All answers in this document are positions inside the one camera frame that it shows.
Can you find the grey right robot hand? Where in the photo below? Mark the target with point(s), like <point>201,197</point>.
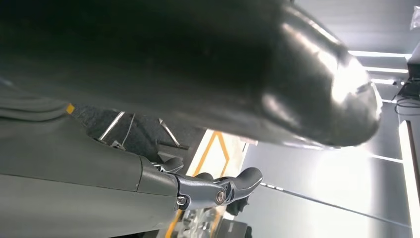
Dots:
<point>164,59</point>

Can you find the white top steel workbench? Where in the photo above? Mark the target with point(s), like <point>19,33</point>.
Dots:
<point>111,126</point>

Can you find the grey box white label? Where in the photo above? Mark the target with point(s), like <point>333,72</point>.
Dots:
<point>234,230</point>

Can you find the ceiling light strip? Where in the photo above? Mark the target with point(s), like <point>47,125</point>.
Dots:
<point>385,69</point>
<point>377,54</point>

